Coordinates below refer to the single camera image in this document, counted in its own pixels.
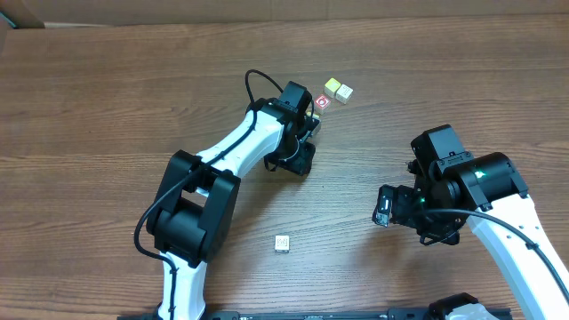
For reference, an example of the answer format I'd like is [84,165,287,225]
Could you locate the W wooden block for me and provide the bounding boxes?
[275,235,290,252]

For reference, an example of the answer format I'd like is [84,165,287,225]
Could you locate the far yellow top block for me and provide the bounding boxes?
[324,77,341,98]

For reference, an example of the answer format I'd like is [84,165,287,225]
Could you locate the red Q wooden block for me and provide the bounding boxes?
[314,94,332,115]

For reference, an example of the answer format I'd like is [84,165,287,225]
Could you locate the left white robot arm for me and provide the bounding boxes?
[133,96,319,319]

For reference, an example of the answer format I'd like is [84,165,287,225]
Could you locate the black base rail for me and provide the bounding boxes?
[117,292,512,320]

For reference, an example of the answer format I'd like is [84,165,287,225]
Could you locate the plain white wooden block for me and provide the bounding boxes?
[335,84,353,104]

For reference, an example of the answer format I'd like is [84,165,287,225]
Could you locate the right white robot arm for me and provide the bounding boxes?
[373,151,568,319]

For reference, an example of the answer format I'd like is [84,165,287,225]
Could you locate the yellow block with drawing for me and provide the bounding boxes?
[306,114,321,137]

